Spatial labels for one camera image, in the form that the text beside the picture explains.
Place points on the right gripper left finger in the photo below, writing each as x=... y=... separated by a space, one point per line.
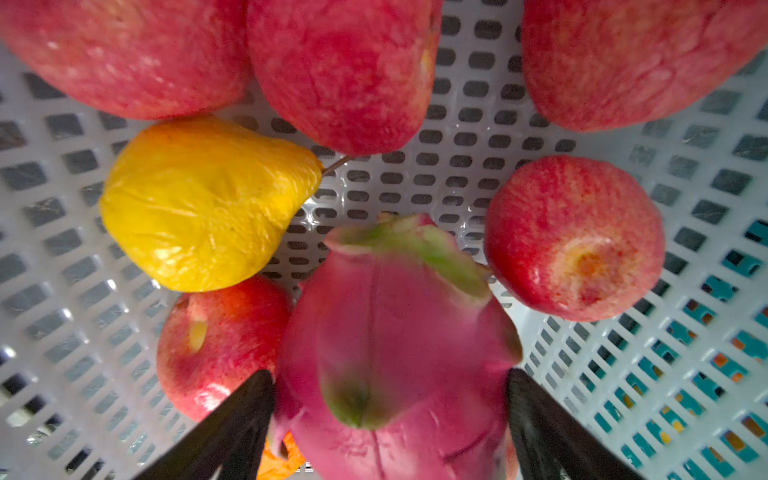
x=228 y=443

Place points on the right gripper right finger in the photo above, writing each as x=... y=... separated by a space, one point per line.
x=550 y=443

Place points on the magenta dragon fruit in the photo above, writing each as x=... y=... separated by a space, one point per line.
x=394 y=361

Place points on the red apple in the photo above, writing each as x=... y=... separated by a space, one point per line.
x=575 y=238
x=599 y=65
x=354 y=76
x=134 y=59
x=211 y=342

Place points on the white plastic fruit basket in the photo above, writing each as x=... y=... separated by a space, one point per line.
x=80 y=398

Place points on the red apple back right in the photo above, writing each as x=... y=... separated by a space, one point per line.
x=575 y=238

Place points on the yellow pear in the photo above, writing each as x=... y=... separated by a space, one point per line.
x=201 y=204

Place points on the red apple front right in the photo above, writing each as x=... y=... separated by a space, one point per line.
x=599 y=65

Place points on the red apple back middle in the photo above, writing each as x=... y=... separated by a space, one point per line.
x=354 y=76

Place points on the red apple back left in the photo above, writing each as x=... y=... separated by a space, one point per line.
x=134 y=59

